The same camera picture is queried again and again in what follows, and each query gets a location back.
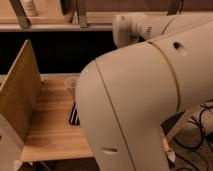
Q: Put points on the black white striped eraser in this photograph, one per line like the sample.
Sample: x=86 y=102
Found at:
x=74 y=119

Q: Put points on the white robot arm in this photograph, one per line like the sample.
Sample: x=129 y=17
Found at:
x=162 y=65

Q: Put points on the clear plastic cup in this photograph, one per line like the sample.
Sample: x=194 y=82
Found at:
x=70 y=84

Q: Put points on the right dark side panel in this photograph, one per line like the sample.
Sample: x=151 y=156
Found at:
x=174 y=124

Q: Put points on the wooden shelf with metal legs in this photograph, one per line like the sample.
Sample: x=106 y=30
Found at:
x=66 y=20

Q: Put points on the left wooden side panel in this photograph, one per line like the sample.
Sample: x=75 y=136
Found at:
x=19 y=91

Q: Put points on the white bottle on shelf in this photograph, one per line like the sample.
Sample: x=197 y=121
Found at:
x=30 y=8

